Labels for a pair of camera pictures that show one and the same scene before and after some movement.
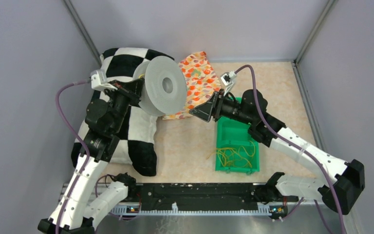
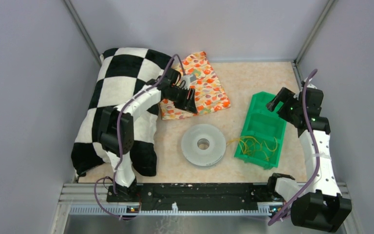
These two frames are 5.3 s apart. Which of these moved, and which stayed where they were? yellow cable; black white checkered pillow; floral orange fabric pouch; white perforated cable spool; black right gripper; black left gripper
Moved: black left gripper; white perforated cable spool; yellow cable; black right gripper
Stayed: floral orange fabric pouch; black white checkered pillow
